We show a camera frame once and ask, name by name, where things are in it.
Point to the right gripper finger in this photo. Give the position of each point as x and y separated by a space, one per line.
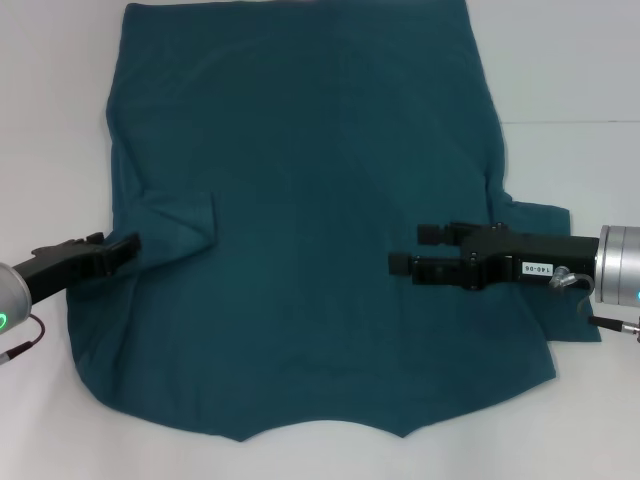
432 235
435 270

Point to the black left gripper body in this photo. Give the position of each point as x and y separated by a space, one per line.
60 265

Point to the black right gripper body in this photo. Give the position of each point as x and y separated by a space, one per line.
505 260

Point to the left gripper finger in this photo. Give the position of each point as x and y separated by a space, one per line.
95 238
122 252

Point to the teal blue shirt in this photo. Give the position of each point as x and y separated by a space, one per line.
310 175

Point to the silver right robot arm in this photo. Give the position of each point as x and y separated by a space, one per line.
620 265

